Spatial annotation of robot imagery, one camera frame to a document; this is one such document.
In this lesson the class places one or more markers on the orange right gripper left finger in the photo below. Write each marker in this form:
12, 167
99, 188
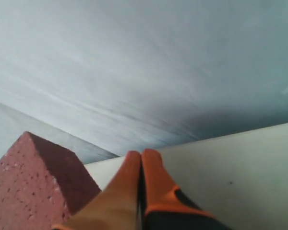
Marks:
116, 207

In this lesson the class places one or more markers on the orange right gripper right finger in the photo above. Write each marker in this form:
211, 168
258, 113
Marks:
163, 210

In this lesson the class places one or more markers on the red brick back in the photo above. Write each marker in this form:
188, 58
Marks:
41, 184

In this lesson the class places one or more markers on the white backdrop curtain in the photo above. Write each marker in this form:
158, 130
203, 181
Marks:
102, 77

